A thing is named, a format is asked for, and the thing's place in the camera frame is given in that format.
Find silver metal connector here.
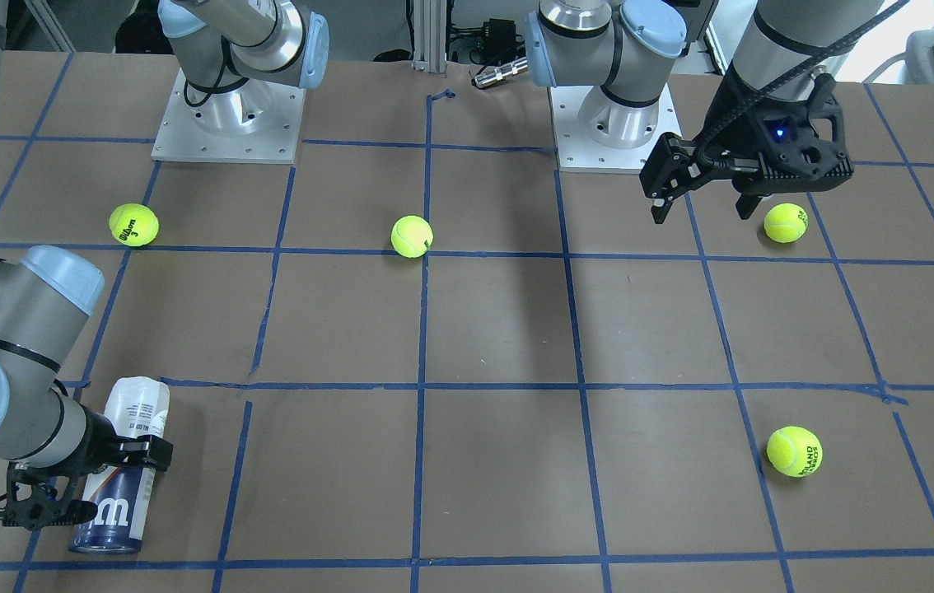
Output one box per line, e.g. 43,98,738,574
471,57,530,90

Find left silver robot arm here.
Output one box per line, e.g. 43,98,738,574
525,1,885,224

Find middle tennis ball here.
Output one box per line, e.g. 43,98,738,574
390,215,434,259

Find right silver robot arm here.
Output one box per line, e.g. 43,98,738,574
0,1,174,530

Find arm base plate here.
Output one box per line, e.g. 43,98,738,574
549,86,681,174
151,72,306,166

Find far tennis ball near gripper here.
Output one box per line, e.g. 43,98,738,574
762,203,810,244

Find tennis ball Roland Garros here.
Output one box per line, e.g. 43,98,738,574
765,427,824,478

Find aluminium frame post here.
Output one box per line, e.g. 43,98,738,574
409,0,451,77

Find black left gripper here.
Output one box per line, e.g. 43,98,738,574
639,72,854,225

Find white blue tennis ball can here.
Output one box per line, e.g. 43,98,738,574
68,376,171,554

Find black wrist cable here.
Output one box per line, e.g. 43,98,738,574
698,0,913,170

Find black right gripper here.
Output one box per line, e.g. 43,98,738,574
0,412,175,530

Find tennis ball Wilson 3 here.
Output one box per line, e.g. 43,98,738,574
108,203,161,247

